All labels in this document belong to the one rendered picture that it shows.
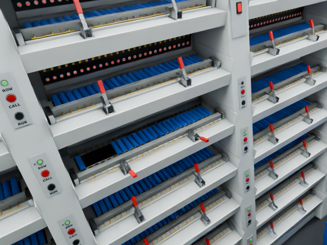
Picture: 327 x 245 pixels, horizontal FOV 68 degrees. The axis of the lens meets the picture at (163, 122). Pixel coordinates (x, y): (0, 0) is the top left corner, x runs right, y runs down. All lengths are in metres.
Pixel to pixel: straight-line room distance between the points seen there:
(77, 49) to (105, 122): 0.20
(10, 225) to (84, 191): 0.19
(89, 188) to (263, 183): 0.85
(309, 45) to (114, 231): 1.07
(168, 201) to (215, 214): 0.29
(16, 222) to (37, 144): 0.22
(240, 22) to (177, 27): 0.24
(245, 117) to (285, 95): 0.29
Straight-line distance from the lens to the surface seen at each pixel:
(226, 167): 1.06
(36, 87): 0.83
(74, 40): 0.65
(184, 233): 1.09
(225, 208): 1.17
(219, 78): 0.86
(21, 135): 0.65
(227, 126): 0.95
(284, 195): 1.55
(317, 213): 1.99
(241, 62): 0.93
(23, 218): 0.78
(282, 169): 1.40
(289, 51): 1.15
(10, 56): 0.62
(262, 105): 1.10
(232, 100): 0.93
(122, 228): 0.89
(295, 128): 1.36
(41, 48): 0.63
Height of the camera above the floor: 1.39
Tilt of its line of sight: 23 degrees down
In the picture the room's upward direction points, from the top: 11 degrees counter-clockwise
